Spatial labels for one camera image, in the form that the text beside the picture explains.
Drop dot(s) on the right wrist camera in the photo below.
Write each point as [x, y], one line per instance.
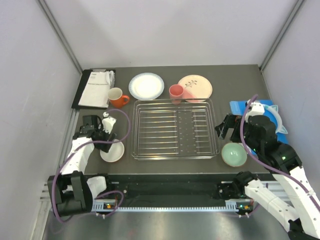
[256, 108]

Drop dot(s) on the teal cat-ear headphones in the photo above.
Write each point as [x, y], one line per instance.
[274, 110]

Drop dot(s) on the white blue-rimmed plate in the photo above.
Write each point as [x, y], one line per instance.
[146, 86]

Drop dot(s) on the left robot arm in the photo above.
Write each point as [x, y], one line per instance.
[71, 192]

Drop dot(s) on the pink plastic cup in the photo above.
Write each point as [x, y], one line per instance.
[178, 94]

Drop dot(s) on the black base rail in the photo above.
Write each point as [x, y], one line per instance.
[143, 193]

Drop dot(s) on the green ceramic bowl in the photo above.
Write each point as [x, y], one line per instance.
[234, 154]

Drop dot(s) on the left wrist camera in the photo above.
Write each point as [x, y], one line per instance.
[108, 122]

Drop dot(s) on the wire dish rack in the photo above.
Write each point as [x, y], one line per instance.
[164, 129]

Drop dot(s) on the orange and white bowl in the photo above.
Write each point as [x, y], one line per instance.
[114, 154]

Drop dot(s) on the orange mug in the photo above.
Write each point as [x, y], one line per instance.
[117, 98]

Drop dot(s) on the pink floral plate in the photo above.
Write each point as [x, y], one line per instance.
[196, 87]

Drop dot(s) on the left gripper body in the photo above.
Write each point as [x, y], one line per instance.
[103, 136]

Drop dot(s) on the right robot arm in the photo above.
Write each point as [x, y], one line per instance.
[301, 219]

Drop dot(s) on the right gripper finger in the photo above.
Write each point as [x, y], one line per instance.
[224, 125]
[222, 131]

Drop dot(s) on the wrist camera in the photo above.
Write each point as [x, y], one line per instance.
[108, 122]
[256, 108]

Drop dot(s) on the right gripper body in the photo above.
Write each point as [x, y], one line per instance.
[235, 123]

